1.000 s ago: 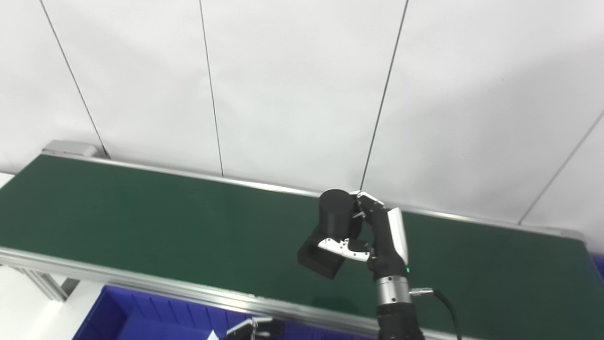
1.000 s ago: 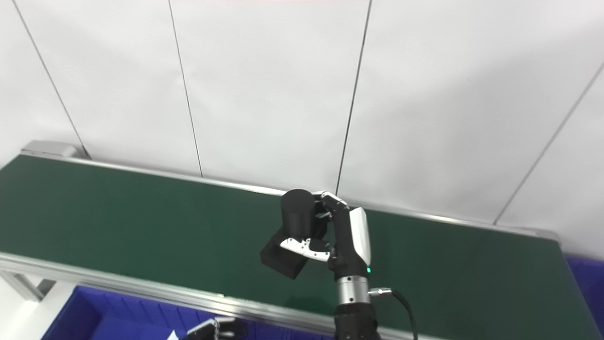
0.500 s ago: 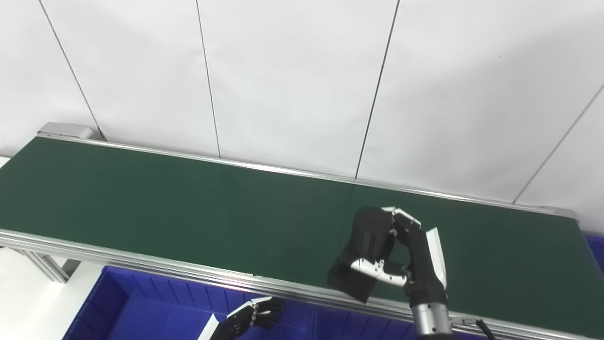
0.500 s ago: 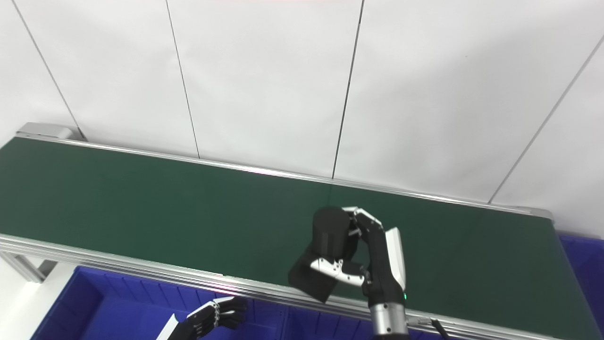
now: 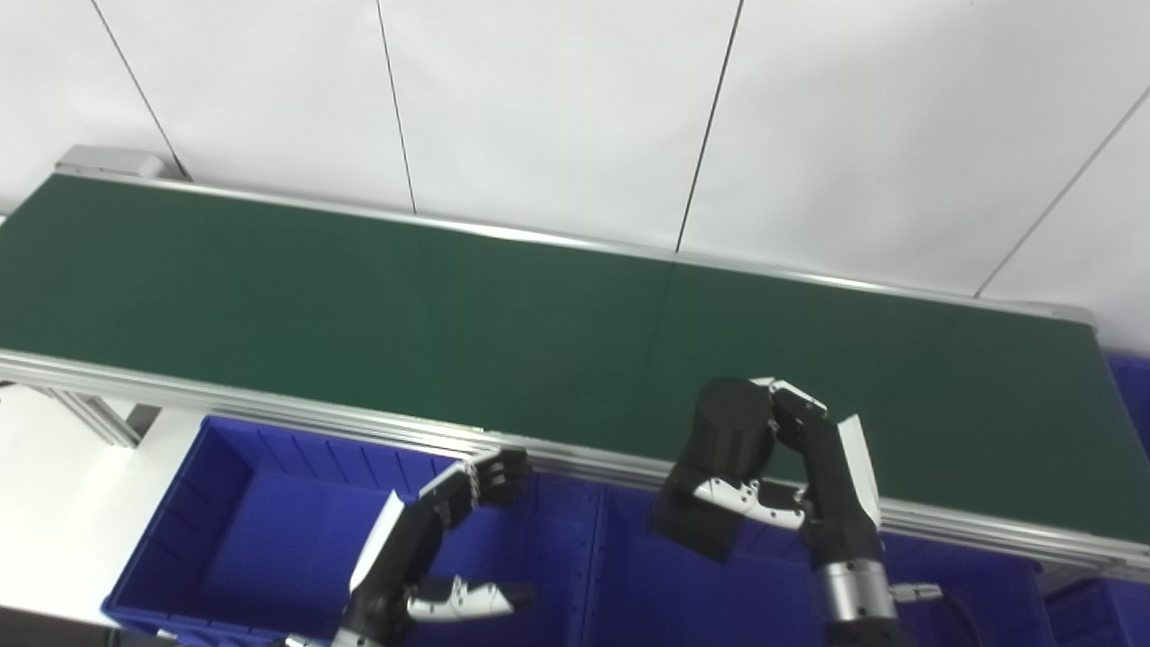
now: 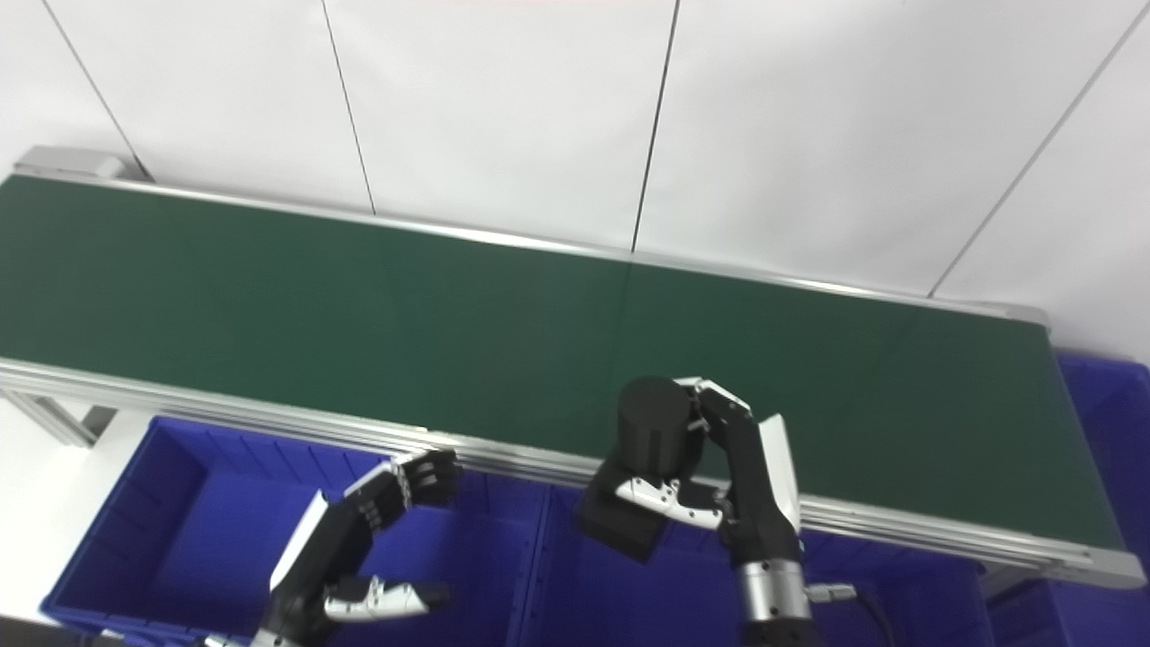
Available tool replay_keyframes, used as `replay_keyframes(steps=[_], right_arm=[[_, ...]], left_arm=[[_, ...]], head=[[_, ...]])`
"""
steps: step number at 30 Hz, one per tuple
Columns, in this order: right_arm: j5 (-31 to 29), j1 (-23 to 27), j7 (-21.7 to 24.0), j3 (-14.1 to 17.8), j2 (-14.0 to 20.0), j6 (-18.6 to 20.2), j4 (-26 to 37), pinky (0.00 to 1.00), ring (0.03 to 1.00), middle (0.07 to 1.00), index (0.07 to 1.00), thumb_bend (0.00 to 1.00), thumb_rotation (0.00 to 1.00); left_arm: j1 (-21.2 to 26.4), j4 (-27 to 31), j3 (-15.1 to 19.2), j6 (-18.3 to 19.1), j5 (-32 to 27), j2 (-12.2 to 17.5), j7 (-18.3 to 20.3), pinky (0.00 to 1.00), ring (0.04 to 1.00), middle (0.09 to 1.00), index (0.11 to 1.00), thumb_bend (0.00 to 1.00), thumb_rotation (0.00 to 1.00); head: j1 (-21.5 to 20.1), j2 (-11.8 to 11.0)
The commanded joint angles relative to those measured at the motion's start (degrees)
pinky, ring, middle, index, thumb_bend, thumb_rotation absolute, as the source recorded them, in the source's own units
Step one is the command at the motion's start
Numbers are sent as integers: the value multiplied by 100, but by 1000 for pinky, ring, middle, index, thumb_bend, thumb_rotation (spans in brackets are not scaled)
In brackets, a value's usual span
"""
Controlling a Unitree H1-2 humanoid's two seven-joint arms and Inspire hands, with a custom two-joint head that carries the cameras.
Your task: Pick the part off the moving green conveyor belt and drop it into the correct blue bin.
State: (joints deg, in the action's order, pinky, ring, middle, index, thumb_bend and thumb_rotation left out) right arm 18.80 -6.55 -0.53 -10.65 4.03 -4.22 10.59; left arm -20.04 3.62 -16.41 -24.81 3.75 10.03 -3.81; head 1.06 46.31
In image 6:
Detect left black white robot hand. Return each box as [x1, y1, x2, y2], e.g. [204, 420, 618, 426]
[256, 448, 464, 647]

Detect blue plastic bin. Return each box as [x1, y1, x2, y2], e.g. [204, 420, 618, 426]
[40, 415, 549, 647]
[508, 485, 998, 647]
[984, 352, 1150, 647]

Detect aluminium conveyor leg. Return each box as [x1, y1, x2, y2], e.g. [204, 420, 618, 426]
[0, 391, 118, 448]

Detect black cylinder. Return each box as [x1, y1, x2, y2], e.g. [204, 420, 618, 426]
[575, 377, 706, 564]

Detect green conveyor belt aluminium frame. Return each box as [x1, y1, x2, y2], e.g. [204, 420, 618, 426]
[0, 146, 1146, 589]

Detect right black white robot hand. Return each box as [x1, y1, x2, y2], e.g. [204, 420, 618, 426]
[614, 377, 803, 567]

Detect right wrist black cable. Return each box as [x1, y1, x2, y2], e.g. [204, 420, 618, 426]
[804, 582, 899, 647]

